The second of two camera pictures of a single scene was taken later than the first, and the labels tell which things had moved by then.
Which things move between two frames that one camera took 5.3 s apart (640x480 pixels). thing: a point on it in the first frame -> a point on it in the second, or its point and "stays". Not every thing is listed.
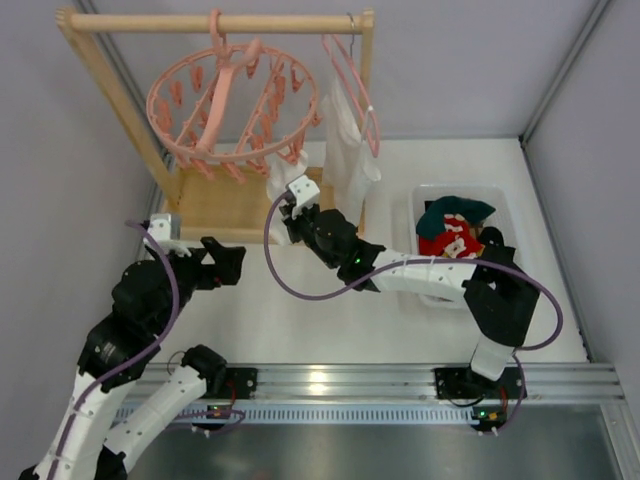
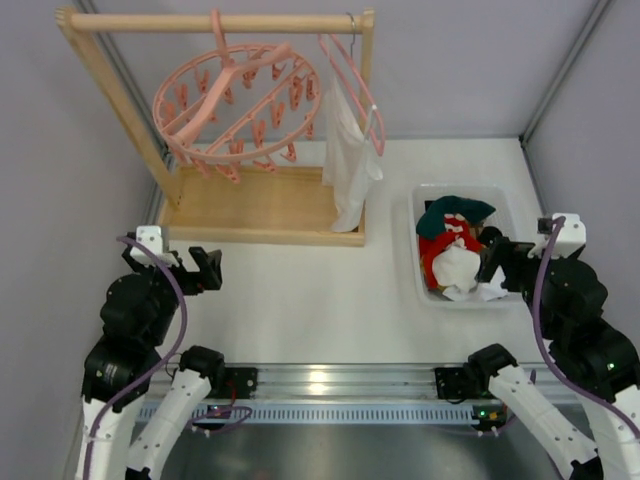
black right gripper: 296,220 -> 507,259
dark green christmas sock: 431,225 stays
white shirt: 348,160 stays
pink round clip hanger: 233,109 stays
